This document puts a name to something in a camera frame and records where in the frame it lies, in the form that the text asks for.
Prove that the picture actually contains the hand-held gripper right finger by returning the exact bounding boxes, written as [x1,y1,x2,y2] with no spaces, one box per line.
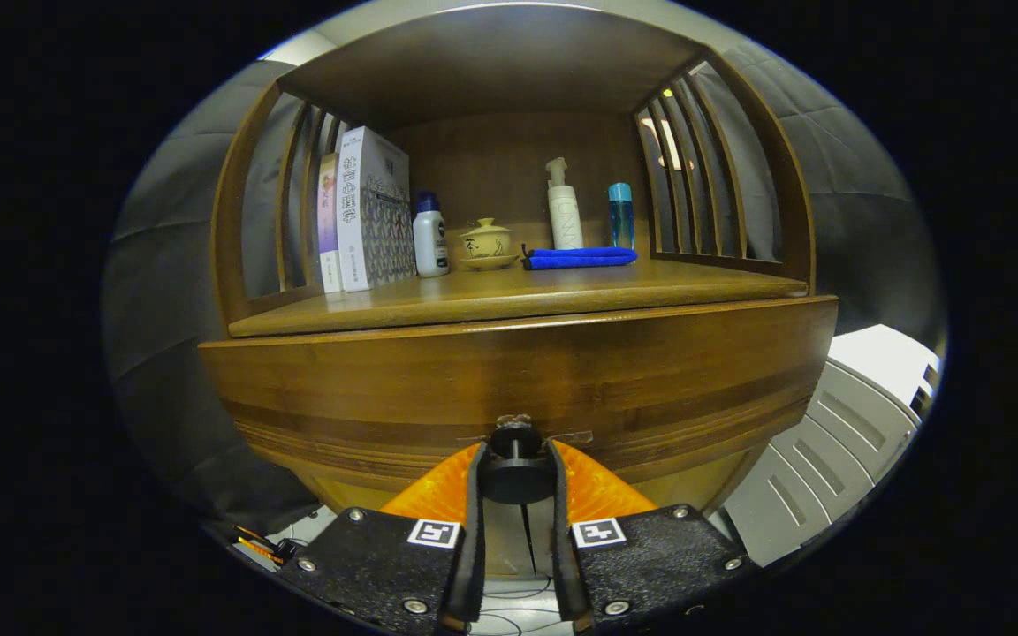
[547,439,762,635]

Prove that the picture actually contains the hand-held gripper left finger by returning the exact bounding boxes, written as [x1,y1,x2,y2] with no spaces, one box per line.
[275,440,488,635]

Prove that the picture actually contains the wooden drawer with black knob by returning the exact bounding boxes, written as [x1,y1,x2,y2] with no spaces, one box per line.
[198,296,839,513]

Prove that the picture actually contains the wooden countertop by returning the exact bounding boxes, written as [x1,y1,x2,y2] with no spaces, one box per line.
[228,256,810,338]

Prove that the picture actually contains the wooden cabinet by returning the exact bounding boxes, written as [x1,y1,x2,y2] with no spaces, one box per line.
[198,4,839,579]

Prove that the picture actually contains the white slatted appliance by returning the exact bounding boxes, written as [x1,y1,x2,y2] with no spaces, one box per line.
[721,324,943,568]

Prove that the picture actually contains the blue folded cloth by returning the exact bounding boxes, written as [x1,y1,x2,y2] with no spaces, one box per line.
[521,246,639,271]

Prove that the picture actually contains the white bottle with blue cap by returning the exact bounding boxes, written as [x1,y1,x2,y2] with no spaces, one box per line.
[412,191,451,278]

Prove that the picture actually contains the yellow lidded teacup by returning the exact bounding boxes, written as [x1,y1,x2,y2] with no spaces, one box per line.
[458,217,520,271]

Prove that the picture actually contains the clear blue bottle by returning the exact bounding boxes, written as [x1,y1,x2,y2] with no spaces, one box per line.
[608,183,636,251]

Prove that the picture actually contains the thin purple book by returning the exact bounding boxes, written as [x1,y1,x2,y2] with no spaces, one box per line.
[317,152,344,295]

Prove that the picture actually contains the thick white book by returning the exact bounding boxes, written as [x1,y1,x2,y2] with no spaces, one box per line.
[335,125,417,293]

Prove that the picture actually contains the white pump bottle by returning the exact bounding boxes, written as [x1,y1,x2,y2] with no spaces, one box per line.
[546,157,585,251]

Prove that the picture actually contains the floor cables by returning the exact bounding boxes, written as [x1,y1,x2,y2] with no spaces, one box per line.
[472,576,582,636]

